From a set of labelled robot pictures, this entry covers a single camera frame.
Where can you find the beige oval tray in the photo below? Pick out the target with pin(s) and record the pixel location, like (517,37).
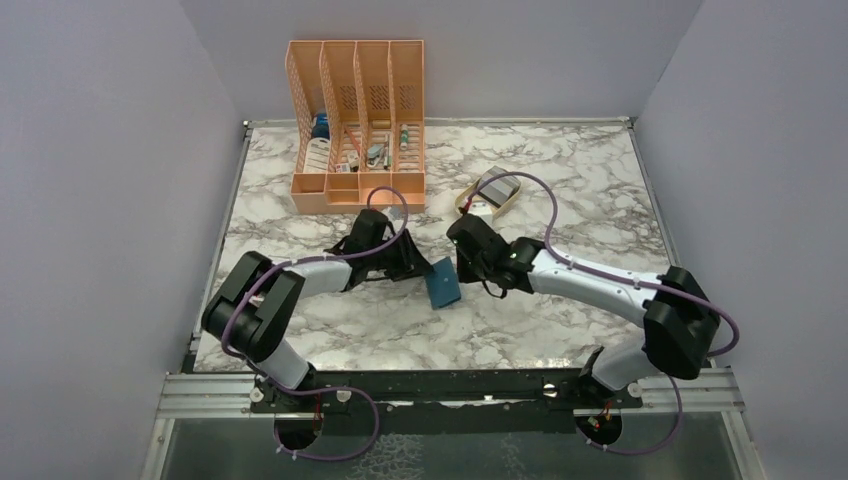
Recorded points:
(462,200)

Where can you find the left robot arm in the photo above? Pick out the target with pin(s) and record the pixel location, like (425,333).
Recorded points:
(251,310)

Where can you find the black metal base rail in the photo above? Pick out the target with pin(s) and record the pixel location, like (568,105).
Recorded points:
(243,395)

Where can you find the blue white bottle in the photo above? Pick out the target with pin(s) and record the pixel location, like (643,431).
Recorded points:
(320,131)

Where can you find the stack of credit cards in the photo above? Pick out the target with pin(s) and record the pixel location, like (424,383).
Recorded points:
(497,190)

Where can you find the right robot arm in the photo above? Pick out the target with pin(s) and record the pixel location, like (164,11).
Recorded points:
(670,308)

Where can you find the white green glue stick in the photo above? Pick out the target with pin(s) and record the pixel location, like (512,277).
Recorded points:
(404,137)

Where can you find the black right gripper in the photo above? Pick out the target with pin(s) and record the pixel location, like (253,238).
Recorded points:
(464,274)

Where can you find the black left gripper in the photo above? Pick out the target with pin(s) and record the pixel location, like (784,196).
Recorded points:
(411,263)

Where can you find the orange plastic desk organizer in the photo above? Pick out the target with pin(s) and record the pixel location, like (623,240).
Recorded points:
(368,88)

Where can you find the blue leather card holder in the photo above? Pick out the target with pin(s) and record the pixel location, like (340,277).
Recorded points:
(442,283)

